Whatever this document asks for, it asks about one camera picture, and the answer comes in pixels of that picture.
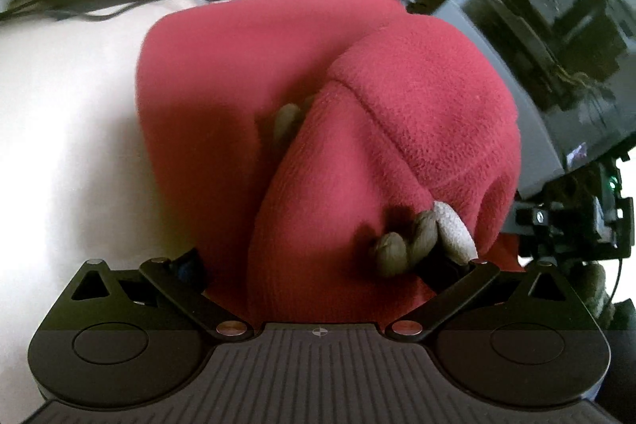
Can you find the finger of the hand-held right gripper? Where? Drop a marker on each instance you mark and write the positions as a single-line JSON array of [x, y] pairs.
[[529, 216]]

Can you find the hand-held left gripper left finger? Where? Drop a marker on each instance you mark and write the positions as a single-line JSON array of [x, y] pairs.
[[186, 270]]

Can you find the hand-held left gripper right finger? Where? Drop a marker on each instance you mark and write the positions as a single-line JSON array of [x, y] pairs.
[[447, 277]]

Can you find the red hooded fleece garment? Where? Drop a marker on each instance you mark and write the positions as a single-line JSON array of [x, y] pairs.
[[223, 106]]

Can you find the person's right hand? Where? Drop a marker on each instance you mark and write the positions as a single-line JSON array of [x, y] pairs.
[[598, 290]]

